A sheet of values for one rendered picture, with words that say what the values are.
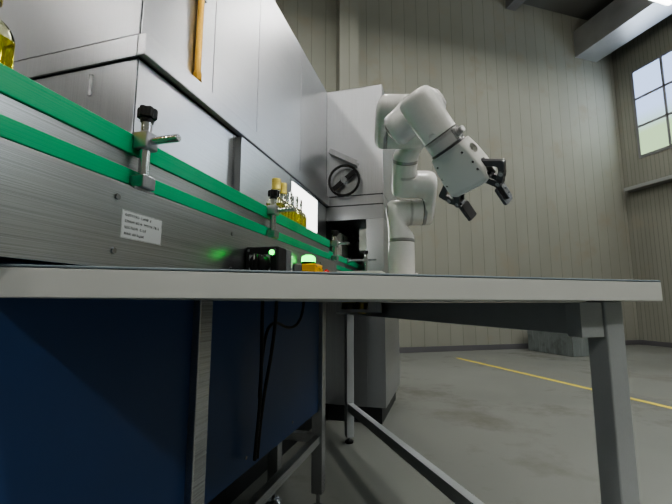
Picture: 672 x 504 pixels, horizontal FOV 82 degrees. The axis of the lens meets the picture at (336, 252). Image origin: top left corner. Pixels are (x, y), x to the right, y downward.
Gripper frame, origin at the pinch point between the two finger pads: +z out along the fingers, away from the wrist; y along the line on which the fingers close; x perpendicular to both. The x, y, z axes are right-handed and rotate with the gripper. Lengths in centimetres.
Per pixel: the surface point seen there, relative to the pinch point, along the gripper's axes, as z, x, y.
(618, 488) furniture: 45, 28, -9
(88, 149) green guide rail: -45, 57, 7
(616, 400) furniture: 34.7, 19.4, -12.3
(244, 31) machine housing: -96, -39, 71
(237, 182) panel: -47, 1, 78
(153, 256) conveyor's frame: -29, 57, 15
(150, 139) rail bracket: -44, 48, 9
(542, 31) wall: -57, -796, 221
